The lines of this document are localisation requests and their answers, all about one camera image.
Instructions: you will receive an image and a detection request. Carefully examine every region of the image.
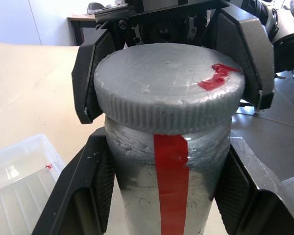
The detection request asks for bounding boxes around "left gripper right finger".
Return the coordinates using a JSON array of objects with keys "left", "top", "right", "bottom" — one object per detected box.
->
[{"left": 214, "top": 137, "right": 294, "bottom": 235}]

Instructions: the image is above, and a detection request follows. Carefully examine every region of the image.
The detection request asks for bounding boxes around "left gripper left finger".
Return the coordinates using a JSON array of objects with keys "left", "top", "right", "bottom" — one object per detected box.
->
[{"left": 33, "top": 127, "right": 116, "bottom": 235}]

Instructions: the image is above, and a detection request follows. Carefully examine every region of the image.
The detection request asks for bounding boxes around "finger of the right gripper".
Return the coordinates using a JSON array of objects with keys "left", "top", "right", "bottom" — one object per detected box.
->
[
  {"left": 215, "top": 11, "right": 275, "bottom": 113},
  {"left": 71, "top": 30, "right": 118, "bottom": 124}
]

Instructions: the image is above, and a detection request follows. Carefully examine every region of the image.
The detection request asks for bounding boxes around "grey ribbed jar lid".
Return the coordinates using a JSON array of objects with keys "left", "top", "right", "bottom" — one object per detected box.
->
[{"left": 93, "top": 42, "right": 246, "bottom": 136}]

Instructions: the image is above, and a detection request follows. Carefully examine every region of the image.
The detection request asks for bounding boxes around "grey jar with red stripe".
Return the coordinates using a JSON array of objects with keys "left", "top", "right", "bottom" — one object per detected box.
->
[{"left": 104, "top": 115, "right": 232, "bottom": 235}]

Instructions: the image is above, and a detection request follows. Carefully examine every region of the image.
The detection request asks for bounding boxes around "clear plastic container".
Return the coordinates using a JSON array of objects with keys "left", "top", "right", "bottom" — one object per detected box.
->
[{"left": 0, "top": 133, "right": 67, "bottom": 235}]

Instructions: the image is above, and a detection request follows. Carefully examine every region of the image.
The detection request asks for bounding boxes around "brown wooden desk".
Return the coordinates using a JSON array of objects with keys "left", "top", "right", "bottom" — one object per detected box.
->
[{"left": 67, "top": 16, "right": 98, "bottom": 47}]

